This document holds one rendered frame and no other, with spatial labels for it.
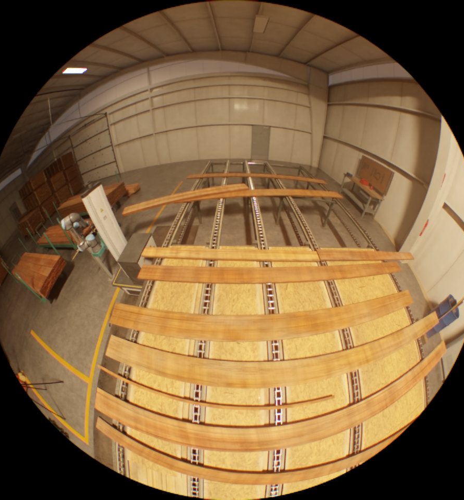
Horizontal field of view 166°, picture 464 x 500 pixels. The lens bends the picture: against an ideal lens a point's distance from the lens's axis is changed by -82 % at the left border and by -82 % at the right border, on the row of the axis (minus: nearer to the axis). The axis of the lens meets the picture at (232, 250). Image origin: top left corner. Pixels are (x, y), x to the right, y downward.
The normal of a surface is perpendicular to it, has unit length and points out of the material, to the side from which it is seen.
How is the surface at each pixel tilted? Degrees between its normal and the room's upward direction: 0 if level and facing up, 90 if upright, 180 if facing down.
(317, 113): 90
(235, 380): 0
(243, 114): 91
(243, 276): 0
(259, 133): 90
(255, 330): 0
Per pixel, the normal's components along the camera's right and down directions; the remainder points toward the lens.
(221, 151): -0.07, 0.75
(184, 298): 0.00, -0.70
